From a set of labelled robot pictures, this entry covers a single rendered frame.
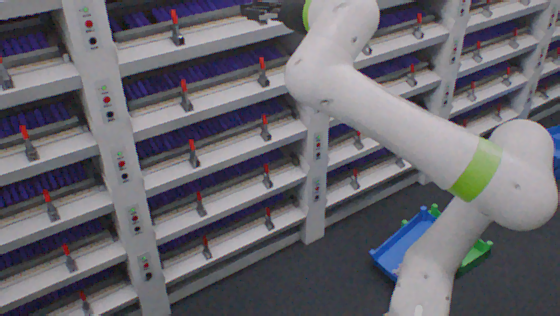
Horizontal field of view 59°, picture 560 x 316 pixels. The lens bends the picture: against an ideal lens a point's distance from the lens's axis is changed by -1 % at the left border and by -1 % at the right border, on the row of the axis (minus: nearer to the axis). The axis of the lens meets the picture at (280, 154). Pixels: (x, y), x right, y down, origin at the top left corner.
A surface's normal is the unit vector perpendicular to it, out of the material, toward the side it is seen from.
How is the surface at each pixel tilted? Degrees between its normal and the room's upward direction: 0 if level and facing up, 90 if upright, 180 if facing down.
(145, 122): 20
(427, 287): 4
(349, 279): 0
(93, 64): 90
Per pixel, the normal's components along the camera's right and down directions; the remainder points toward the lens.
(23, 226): 0.17, -0.63
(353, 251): -0.02, -0.83
